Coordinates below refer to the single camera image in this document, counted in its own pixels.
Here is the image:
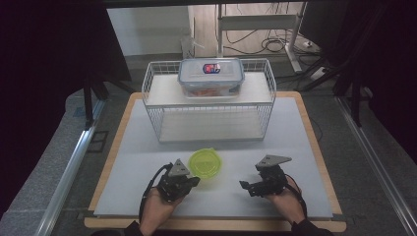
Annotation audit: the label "black metal stand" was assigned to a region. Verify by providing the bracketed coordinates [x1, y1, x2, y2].
[82, 73, 134, 130]
[296, 53, 375, 128]

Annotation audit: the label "black floor cables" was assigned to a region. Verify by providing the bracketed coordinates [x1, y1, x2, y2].
[225, 29, 323, 57]

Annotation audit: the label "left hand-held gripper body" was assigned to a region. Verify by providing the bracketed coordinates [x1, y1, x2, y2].
[156, 158, 193, 203]

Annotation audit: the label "yellow-green round lid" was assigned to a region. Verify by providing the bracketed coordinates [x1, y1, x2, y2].
[187, 147, 223, 191]

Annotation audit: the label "white panel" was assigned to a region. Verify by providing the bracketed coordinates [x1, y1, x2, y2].
[107, 6, 195, 57]

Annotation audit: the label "clear rectangular food container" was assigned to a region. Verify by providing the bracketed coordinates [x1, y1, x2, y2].
[177, 57, 246, 99]

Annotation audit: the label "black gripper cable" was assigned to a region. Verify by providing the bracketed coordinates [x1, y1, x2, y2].
[284, 175, 309, 220]
[138, 162, 174, 224]

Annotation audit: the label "small black floor frame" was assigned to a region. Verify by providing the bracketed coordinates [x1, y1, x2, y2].
[87, 130, 109, 153]

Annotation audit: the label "white wire shelf rack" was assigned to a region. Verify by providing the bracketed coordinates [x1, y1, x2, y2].
[141, 58, 277, 145]

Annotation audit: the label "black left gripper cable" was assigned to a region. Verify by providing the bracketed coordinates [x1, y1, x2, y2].
[138, 162, 174, 224]

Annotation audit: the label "white power strip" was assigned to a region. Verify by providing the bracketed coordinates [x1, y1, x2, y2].
[309, 66, 329, 82]

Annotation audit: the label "grey table mat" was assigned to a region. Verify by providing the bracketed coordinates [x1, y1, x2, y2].
[92, 96, 334, 220]

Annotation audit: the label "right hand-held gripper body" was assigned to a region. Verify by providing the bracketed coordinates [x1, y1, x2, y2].
[248, 154, 293, 198]

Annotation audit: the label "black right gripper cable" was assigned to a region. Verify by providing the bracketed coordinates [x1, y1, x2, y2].
[284, 175, 309, 220]

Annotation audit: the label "white metal desk frame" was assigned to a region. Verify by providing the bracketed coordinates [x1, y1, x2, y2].
[214, 3, 304, 74]

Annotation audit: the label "aluminium rail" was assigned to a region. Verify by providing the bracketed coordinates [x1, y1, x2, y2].
[335, 96, 417, 236]
[33, 99, 106, 236]

